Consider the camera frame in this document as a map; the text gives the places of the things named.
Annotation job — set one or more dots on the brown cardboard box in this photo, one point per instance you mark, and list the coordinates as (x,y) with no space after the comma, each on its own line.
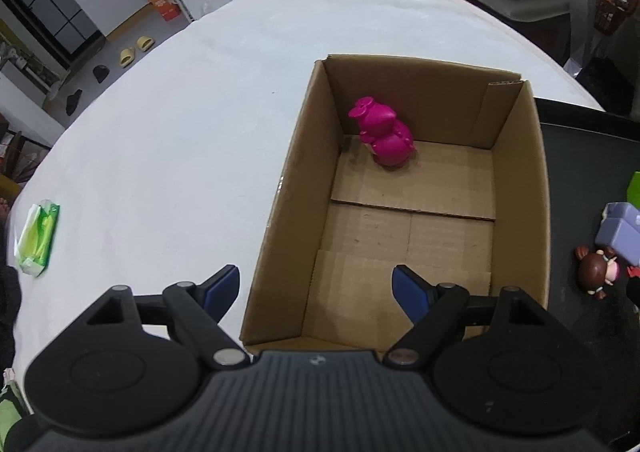
(425,232)

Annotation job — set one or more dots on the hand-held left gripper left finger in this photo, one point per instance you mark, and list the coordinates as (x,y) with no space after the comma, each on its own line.
(222,289)

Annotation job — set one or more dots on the red plastic basket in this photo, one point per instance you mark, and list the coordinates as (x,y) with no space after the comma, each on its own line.
(612,12)

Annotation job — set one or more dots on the black plastic tray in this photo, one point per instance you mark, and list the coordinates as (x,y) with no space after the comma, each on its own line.
(575,182)

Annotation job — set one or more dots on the orange cardboard box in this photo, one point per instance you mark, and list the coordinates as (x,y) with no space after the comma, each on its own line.
(165,4)

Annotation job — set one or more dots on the purple toy box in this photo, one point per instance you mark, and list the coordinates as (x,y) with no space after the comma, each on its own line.
(620,234)

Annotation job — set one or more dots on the yellow slipper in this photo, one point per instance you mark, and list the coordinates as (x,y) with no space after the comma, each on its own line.
(127,56)
(145,43)

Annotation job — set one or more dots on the green tissue packet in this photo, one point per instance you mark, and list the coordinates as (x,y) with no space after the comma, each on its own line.
(39,239)

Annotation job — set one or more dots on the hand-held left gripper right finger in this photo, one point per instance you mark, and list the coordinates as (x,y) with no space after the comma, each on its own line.
(407,289)

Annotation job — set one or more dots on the magenta plastic toy figure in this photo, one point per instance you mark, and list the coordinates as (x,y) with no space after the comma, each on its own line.
(385,134)

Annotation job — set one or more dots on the black shoe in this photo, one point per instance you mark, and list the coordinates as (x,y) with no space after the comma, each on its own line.
(73,101)
(100,73)

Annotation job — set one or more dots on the wooden picture frame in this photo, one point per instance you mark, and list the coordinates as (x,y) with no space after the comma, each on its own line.
(22,157)

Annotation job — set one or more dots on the green toy box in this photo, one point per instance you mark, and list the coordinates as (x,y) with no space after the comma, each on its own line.
(634,189)

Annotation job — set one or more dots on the brown-haired doll figurine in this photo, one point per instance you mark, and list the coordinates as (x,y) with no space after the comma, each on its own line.
(597,272)

